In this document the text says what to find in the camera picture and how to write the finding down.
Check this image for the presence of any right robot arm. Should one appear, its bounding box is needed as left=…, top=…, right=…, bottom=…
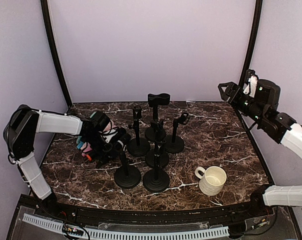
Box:
left=218, top=79, right=302, bottom=217

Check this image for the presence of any beige microphone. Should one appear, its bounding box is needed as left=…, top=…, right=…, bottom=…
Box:
left=103, top=120, right=116, bottom=133

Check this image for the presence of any blue microphone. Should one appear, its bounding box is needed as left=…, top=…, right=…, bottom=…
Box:
left=77, top=141, right=84, bottom=149

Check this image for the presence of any black stand of tall microphone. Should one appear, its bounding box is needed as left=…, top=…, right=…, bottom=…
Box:
left=145, top=93, right=170, bottom=142

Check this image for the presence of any small black microphone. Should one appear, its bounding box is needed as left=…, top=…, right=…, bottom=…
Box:
left=109, top=127, right=131, bottom=151

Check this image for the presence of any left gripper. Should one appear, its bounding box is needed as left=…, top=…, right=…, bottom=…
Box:
left=84, top=132, right=116, bottom=160

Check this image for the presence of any black stand of blue microphone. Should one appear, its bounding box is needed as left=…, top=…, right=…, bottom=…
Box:
left=95, top=144, right=141, bottom=189

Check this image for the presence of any black left corner post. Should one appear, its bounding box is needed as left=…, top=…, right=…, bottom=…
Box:
left=40, top=0, right=73, bottom=107

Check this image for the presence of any black stand of small microphone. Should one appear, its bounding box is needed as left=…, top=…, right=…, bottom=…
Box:
left=165, top=112, right=190, bottom=154

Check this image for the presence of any black stand of beige microphone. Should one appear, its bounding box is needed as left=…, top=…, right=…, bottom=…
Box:
left=145, top=119, right=170, bottom=169

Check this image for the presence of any black right corner post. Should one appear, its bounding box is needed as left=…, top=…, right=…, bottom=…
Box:
left=239, top=0, right=263, bottom=87

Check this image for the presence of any black front rail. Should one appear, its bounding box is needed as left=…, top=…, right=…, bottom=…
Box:
left=32, top=199, right=273, bottom=227

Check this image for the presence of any black stand of pink microphone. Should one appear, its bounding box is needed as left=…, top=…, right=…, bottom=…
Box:
left=127, top=105, right=150, bottom=157

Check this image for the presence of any pink microphone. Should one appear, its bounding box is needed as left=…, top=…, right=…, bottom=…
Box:
left=81, top=142, right=92, bottom=157

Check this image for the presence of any black stand of green microphone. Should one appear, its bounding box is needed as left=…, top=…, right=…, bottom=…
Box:
left=143, top=161, right=170, bottom=193

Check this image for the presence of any white cable duct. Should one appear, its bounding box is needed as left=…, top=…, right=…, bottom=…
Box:
left=22, top=213, right=229, bottom=240

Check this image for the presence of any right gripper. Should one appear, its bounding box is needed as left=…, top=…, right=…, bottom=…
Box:
left=219, top=81, right=266, bottom=125

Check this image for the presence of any cream ribbed mug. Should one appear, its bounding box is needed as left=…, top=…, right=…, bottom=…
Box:
left=194, top=166, right=227, bottom=197

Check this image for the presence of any black corner post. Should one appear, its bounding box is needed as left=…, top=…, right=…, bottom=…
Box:
left=239, top=0, right=263, bottom=87
left=40, top=0, right=73, bottom=107

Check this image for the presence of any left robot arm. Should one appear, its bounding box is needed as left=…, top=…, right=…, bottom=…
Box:
left=3, top=104, right=117, bottom=218

